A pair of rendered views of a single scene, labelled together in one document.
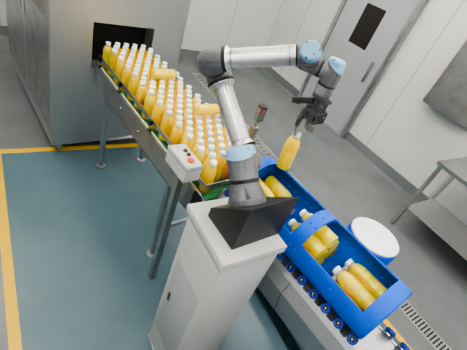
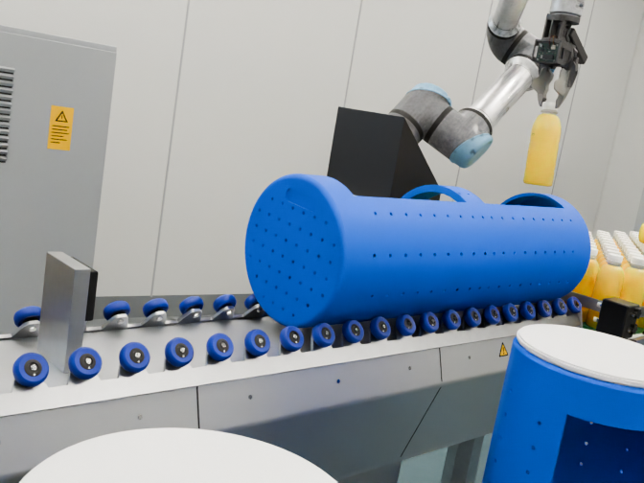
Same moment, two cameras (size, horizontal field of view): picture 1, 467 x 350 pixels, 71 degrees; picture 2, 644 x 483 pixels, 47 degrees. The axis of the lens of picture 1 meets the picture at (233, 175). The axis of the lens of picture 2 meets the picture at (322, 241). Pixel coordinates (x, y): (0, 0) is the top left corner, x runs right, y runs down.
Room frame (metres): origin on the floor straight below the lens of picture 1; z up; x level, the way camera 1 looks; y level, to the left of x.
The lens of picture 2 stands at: (1.10, -2.10, 1.36)
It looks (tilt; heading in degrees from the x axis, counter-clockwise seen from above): 10 degrees down; 96
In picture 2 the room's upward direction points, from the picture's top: 9 degrees clockwise
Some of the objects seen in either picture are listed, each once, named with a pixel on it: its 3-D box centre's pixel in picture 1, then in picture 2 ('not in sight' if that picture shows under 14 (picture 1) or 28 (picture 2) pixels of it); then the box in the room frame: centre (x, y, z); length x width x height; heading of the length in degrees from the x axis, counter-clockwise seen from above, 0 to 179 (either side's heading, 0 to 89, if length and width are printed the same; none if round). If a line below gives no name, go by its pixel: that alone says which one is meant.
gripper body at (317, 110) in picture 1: (315, 108); (558, 42); (1.37, -0.22, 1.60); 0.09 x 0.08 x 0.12; 50
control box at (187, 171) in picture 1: (183, 162); not in sight; (1.40, 0.27, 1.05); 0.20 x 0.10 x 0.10; 50
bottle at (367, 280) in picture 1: (366, 280); not in sight; (1.03, -0.70, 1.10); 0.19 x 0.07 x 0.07; 50
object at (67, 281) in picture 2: not in sight; (68, 310); (0.63, -1.10, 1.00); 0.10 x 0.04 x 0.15; 140
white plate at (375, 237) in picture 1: (374, 236); (600, 354); (1.46, -0.85, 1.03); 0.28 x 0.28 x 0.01
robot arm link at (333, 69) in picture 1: (331, 72); not in sight; (1.38, -0.21, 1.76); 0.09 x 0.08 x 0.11; 80
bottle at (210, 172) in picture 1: (208, 176); not in sight; (1.44, 0.12, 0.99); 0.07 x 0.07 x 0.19
